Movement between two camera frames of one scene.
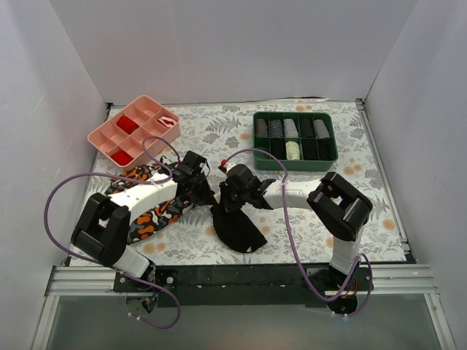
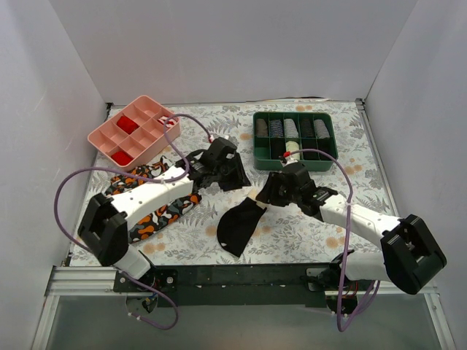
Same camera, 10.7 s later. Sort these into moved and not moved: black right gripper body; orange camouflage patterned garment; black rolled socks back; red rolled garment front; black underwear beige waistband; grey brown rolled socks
Moved: black right gripper body; black underwear beige waistband
Not moved: orange camouflage patterned garment; red rolled garment front; black rolled socks back; grey brown rolled socks
